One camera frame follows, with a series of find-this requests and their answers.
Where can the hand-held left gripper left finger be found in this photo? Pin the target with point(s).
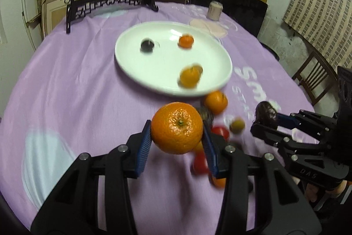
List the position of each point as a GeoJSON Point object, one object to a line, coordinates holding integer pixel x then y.
{"type": "Point", "coordinates": [143, 151]}

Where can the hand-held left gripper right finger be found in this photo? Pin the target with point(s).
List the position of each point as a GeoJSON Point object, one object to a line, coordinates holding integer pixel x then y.
{"type": "Point", "coordinates": [210, 153]}

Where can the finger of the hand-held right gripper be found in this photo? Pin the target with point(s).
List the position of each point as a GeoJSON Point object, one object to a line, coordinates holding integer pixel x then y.
{"type": "Point", "coordinates": [288, 119]}
{"type": "Point", "coordinates": [271, 136]}

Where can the dark purple plum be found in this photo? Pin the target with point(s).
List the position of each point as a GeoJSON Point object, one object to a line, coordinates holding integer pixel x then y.
{"type": "Point", "coordinates": [264, 113]}
{"type": "Point", "coordinates": [147, 45]}

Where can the large orange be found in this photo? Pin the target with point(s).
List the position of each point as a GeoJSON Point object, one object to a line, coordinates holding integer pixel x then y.
{"type": "Point", "coordinates": [177, 128]}

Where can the white round plate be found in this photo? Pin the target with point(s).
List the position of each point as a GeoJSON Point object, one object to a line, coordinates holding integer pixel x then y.
{"type": "Point", "coordinates": [165, 64]}

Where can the person's right hand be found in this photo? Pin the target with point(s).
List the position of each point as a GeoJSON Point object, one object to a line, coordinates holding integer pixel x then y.
{"type": "Point", "coordinates": [312, 192]}

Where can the red tomato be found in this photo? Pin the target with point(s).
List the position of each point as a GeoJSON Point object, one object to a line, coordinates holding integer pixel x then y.
{"type": "Point", "coordinates": [220, 133]}
{"type": "Point", "coordinates": [200, 164]}

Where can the small orange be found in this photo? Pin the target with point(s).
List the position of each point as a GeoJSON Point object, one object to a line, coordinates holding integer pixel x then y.
{"type": "Point", "coordinates": [216, 102]}
{"type": "Point", "coordinates": [189, 77]}
{"type": "Point", "coordinates": [219, 182]}
{"type": "Point", "coordinates": [186, 41]}

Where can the yellow green fruit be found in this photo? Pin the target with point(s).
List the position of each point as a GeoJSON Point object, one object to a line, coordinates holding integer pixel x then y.
{"type": "Point", "coordinates": [237, 125]}

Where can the brown wooden chair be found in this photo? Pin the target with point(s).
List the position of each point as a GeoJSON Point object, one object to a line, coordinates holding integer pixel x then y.
{"type": "Point", "coordinates": [316, 78]}

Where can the purple printed tablecloth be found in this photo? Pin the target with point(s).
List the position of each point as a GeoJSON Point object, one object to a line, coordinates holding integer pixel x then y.
{"type": "Point", "coordinates": [82, 102]}

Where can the brick patterned curtain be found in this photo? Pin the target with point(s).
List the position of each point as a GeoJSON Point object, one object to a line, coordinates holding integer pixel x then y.
{"type": "Point", "coordinates": [319, 1]}

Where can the black chair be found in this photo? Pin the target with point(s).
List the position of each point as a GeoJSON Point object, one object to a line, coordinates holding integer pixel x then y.
{"type": "Point", "coordinates": [228, 3]}

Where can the beige cup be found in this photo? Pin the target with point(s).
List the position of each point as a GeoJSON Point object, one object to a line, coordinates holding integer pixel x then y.
{"type": "Point", "coordinates": [215, 11]}

